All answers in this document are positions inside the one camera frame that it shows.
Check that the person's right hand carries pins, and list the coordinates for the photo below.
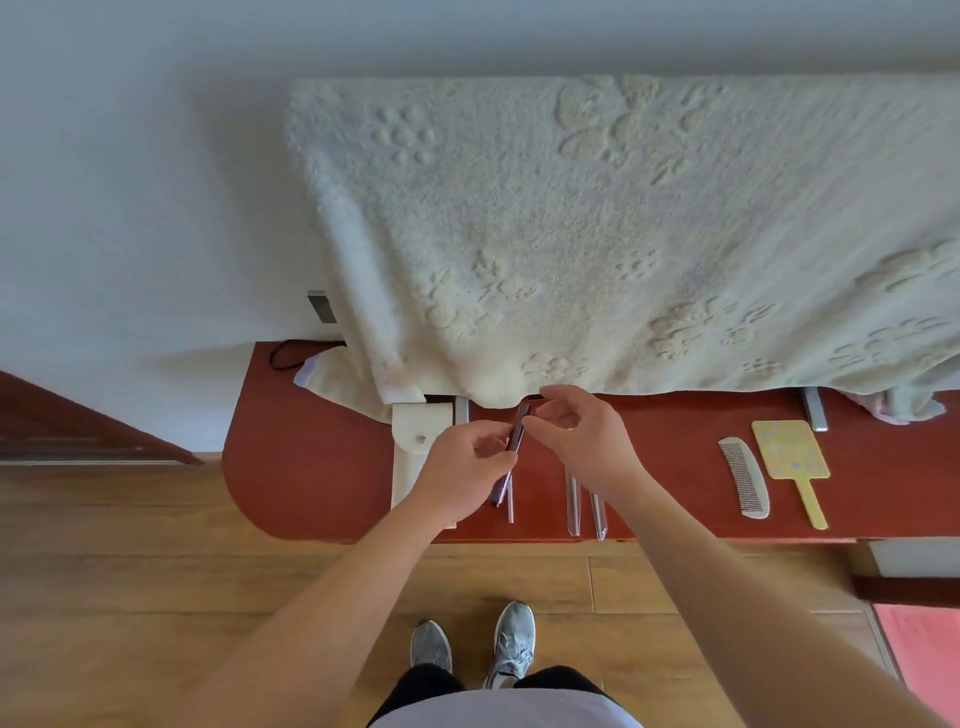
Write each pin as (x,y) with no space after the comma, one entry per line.
(592,450)

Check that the person's left hand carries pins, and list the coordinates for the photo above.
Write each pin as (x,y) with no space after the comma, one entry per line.
(450,472)

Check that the person's right thumb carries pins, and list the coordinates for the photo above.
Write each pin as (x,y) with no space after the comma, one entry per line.
(546,429)

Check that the person's left thumb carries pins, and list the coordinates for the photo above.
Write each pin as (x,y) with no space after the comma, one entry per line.
(501,469)

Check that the person's right forearm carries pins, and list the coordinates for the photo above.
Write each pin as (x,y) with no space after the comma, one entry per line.
(750,607)

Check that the person's left forearm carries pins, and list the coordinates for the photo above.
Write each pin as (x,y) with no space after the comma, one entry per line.
(322,622)

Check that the thin clear plastic tube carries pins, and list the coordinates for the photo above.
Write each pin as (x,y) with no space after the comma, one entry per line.
(511,506)

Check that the white fabric pouch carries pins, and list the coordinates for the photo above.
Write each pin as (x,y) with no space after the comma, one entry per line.
(409,450)

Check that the person's grey right shoe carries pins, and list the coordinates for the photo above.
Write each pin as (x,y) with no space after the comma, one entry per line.
(514,641)

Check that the person's grey shoe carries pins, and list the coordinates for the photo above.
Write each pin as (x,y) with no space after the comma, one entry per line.
(514,641)
(431,646)

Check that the white folded cloth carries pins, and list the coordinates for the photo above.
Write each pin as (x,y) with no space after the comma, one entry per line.
(337,382)

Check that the person's grey left shoe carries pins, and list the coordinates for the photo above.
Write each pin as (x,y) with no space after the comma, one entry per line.
(431,646)

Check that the cream paw-print fleece blanket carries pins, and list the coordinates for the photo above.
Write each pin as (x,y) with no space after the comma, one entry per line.
(600,240)

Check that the white plastic comb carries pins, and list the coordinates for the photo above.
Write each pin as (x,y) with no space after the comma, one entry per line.
(746,476)

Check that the person's black trousers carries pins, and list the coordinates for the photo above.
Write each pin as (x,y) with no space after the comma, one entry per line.
(420,686)

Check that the yellow hand mirror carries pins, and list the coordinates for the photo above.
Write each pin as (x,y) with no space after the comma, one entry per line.
(787,450)

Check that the person's white shirt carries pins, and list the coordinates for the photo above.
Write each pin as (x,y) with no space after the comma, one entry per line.
(510,712)

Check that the pink and white cloth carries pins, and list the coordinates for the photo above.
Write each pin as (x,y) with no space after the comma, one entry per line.
(904,405)

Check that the dark red wooden furniture edge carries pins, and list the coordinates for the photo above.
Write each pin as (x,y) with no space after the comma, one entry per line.
(907,590)

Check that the dark red wooden board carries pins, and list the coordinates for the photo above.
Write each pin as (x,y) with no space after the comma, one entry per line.
(82,431)

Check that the pink floor mat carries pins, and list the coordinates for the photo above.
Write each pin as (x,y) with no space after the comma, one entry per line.
(926,660)

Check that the grey metal frame leg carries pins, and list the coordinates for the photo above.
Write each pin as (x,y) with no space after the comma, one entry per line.
(814,411)
(461,412)

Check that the grey wall socket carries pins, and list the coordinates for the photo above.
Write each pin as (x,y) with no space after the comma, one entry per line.
(322,307)

